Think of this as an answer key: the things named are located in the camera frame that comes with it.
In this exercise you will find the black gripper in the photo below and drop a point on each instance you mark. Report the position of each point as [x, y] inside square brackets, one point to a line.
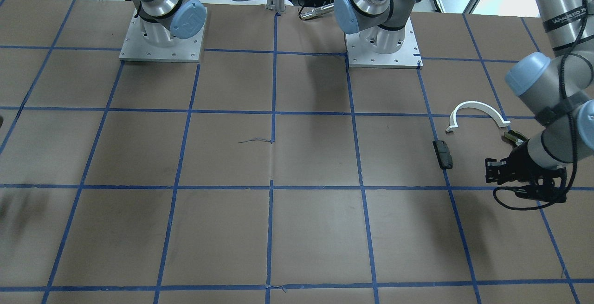
[521, 161]

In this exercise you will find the olive curved brake shoe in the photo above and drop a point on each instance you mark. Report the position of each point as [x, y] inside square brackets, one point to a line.
[514, 138]

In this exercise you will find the small black brake pad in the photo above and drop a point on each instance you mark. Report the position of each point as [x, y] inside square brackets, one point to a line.
[443, 154]

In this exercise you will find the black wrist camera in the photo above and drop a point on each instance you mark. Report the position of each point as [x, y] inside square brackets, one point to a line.
[497, 171]

